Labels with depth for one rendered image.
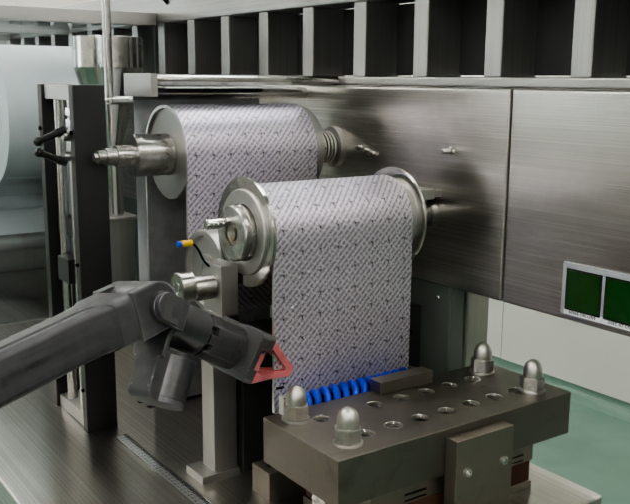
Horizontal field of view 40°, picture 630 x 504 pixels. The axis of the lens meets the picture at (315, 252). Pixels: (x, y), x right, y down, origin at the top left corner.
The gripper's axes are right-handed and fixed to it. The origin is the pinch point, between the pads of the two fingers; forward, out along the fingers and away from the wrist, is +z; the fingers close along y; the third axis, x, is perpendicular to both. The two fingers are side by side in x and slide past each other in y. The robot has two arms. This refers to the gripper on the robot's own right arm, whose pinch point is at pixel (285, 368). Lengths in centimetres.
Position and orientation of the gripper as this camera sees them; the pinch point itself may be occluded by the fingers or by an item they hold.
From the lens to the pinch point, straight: 118.0
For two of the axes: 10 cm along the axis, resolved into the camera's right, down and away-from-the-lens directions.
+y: 5.8, 1.7, -8.0
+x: 4.0, -9.1, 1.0
